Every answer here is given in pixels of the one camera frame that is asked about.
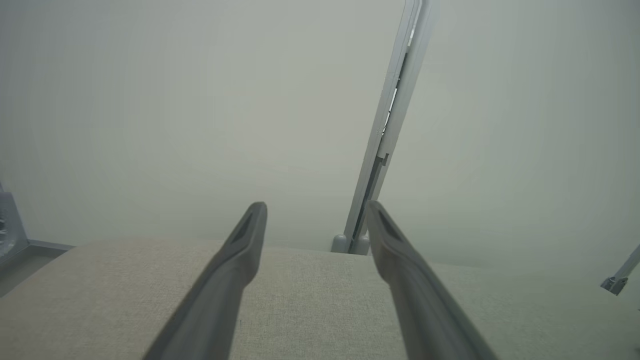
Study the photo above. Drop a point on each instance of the grey partition post with feet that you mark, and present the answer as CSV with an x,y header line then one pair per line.
x,y
395,100

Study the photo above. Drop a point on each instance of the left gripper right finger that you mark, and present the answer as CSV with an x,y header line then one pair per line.
x,y
420,300

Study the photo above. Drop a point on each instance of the grey metal rail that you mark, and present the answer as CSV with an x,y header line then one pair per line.
x,y
620,280

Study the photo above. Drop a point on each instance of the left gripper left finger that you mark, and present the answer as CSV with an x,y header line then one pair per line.
x,y
220,290

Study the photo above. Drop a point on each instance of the grey metal frame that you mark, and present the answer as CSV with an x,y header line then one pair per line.
x,y
12,230

